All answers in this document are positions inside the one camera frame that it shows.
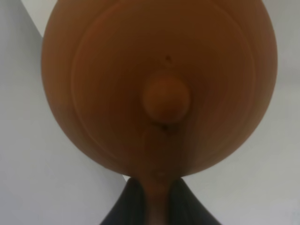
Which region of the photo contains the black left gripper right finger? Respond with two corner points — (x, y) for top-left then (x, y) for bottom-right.
(168, 178), (221, 225)

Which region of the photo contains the brown clay teapot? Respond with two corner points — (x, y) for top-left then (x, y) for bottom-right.
(41, 0), (278, 225)

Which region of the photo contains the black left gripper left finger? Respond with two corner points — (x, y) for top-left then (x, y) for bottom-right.
(101, 178), (151, 225)

